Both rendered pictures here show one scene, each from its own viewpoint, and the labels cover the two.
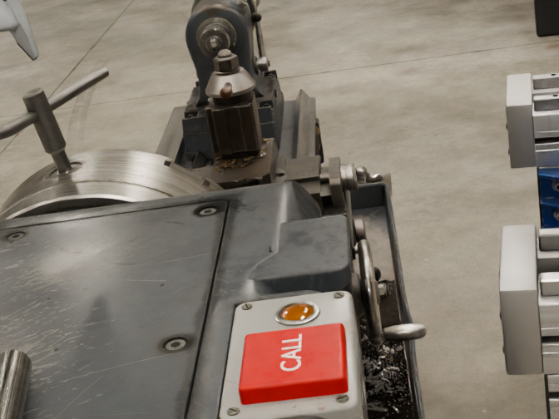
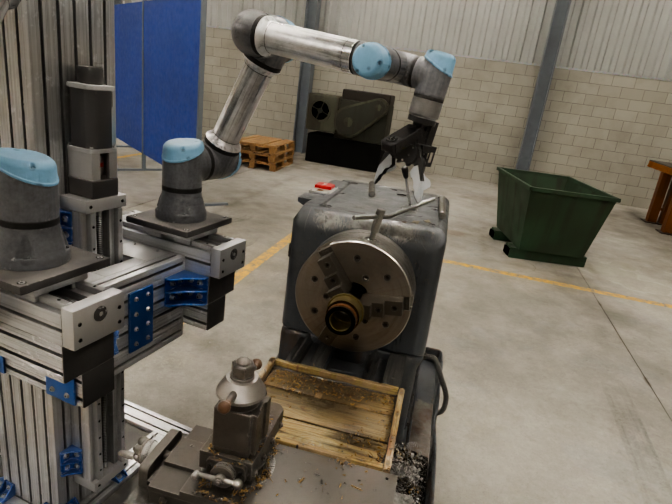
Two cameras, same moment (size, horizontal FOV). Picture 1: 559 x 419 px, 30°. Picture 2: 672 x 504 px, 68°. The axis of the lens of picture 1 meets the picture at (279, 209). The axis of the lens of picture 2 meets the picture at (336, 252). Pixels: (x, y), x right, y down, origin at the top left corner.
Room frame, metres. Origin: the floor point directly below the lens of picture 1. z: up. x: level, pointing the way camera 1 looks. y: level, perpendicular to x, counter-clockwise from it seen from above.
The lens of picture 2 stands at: (2.25, 0.22, 1.61)
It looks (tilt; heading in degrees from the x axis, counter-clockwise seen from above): 19 degrees down; 185
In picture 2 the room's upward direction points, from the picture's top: 8 degrees clockwise
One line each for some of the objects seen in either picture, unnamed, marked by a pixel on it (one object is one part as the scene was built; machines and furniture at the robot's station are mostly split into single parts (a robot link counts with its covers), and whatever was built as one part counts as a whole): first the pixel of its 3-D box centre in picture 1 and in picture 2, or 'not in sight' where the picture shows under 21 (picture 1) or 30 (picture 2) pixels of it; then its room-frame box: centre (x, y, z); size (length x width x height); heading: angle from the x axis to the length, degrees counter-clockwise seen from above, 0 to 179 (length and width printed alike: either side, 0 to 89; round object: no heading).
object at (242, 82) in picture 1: (229, 81); (241, 384); (1.57, 0.04, 1.13); 0.08 x 0.08 x 0.03
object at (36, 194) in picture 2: not in sight; (23, 183); (1.30, -0.53, 1.33); 0.13 x 0.12 x 0.14; 96
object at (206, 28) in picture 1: (225, 61); not in sight; (2.18, 0.06, 1.01); 0.30 x 0.20 x 0.29; 174
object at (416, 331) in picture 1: (402, 332); not in sight; (1.48, -0.16, 0.69); 0.08 x 0.03 x 0.03; 84
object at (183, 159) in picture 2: not in sight; (184, 162); (0.81, -0.38, 1.33); 0.13 x 0.12 x 0.14; 158
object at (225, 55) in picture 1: (225, 60); (243, 366); (1.57, 0.04, 1.17); 0.04 x 0.04 x 0.03
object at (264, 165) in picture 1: (244, 170); (242, 444); (1.54, 0.04, 0.99); 0.20 x 0.10 x 0.05; 174
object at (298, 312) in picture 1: (298, 315); not in sight; (0.58, 0.00, 1.26); 0.02 x 0.02 x 0.01
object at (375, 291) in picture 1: (354, 278); not in sight; (1.59, -0.11, 0.75); 0.27 x 0.10 x 0.23; 174
